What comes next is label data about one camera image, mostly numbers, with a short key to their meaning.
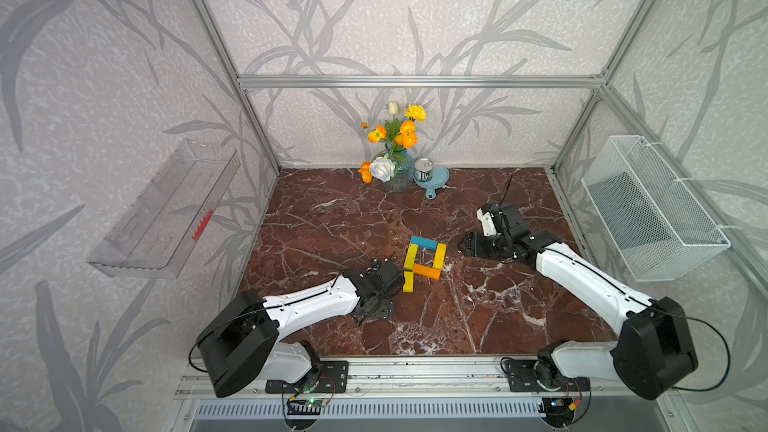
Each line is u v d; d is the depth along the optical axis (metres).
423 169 1.15
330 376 0.72
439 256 0.96
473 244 0.75
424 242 0.99
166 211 0.70
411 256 0.95
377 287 0.65
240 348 0.41
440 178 1.19
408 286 0.88
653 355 0.41
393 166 0.83
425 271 0.92
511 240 0.64
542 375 0.66
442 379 0.75
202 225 0.65
